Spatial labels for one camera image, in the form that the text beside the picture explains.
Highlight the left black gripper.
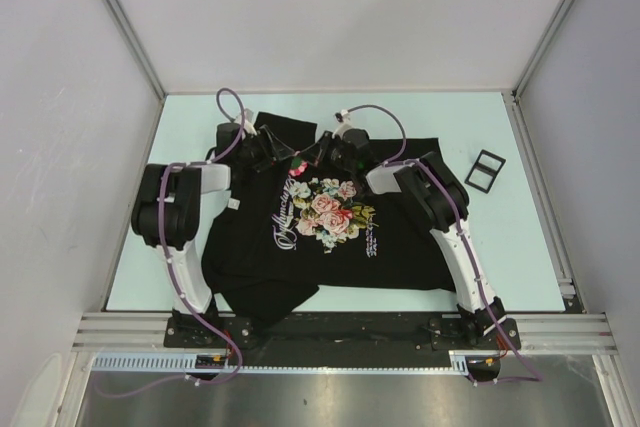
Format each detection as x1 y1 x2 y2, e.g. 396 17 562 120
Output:
235 126 294 172

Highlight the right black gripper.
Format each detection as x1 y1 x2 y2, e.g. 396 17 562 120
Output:
299 131 357 173

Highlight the pink flower brooch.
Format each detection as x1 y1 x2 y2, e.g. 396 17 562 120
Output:
289 158 308 177

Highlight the black floral print t-shirt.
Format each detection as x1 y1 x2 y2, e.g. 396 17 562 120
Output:
199 110 459 330

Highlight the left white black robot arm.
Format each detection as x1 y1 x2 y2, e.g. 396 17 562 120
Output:
131 121 296 347

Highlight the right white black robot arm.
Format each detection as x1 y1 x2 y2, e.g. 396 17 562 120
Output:
296 128 508 348

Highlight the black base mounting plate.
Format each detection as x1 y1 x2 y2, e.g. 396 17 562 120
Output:
164 314 522 352

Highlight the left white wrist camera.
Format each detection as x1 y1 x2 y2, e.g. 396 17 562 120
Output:
235 109 257 135

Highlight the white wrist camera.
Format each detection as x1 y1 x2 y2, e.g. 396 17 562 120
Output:
332 109 353 138
235 109 257 135

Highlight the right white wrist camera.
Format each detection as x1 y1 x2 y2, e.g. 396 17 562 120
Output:
332 109 353 138

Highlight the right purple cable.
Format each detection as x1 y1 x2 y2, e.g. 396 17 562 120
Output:
344 104 544 383

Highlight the purple cable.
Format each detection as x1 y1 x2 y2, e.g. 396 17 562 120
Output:
93 88 249 401
344 104 544 383

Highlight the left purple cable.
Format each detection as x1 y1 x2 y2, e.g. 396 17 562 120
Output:
93 88 249 401

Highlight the small black frame stand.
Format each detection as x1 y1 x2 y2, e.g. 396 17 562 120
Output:
464 149 506 194

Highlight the left aluminium corner post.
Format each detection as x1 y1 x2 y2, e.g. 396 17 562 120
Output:
102 0 167 101

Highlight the aluminium corner post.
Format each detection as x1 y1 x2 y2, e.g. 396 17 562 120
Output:
102 0 167 101
511 0 577 102

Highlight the white slotted cable duct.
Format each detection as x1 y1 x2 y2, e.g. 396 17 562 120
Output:
91 351 499 376

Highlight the aluminium front rail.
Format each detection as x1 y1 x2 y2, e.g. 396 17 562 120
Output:
72 312 618 355

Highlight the right aluminium side rail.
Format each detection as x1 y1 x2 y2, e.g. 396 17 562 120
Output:
501 91 584 313

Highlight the right aluminium corner post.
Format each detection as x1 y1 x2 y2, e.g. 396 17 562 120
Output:
511 0 577 102

